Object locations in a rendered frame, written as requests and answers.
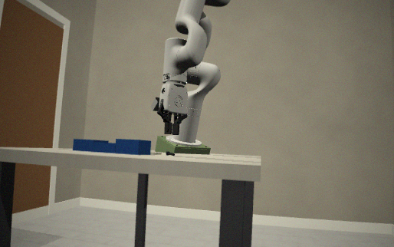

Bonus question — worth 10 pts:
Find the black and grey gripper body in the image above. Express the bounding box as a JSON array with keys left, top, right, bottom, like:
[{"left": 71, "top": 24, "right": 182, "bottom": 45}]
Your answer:
[{"left": 159, "top": 83, "right": 189, "bottom": 115}]

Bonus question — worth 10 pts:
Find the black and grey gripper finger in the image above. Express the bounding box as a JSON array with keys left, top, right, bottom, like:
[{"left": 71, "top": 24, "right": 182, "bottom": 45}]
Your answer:
[
  {"left": 157, "top": 102, "right": 172, "bottom": 134},
  {"left": 172, "top": 114, "right": 187, "bottom": 135}
]

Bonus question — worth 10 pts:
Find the blue bin rack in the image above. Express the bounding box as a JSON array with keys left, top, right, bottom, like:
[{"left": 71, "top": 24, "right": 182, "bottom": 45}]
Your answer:
[{"left": 73, "top": 139, "right": 151, "bottom": 155}]

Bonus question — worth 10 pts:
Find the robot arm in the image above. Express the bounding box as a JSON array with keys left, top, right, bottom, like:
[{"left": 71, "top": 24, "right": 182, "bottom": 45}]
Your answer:
[{"left": 163, "top": 0, "right": 230, "bottom": 147}]

